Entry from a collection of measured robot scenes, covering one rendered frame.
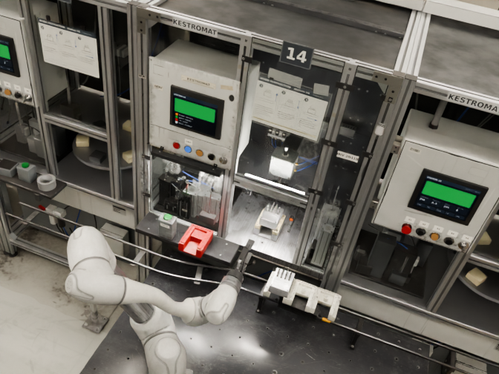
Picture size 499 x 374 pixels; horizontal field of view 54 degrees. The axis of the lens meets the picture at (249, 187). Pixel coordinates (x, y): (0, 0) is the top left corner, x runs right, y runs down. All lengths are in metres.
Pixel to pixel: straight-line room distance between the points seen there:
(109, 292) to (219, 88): 0.93
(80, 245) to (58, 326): 1.65
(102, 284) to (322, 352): 1.25
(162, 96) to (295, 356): 1.38
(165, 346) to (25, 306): 1.59
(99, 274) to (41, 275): 1.98
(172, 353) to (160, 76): 1.17
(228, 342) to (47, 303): 1.47
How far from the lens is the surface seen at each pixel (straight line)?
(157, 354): 2.16
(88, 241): 1.84
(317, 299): 2.49
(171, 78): 2.19
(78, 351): 3.32
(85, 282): 1.73
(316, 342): 2.60
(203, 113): 2.17
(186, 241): 2.52
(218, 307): 2.01
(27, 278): 3.72
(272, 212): 2.64
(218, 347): 2.49
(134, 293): 1.81
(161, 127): 2.35
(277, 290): 2.44
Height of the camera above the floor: 2.79
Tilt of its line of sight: 40 degrees down
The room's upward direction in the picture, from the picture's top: 9 degrees clockwise
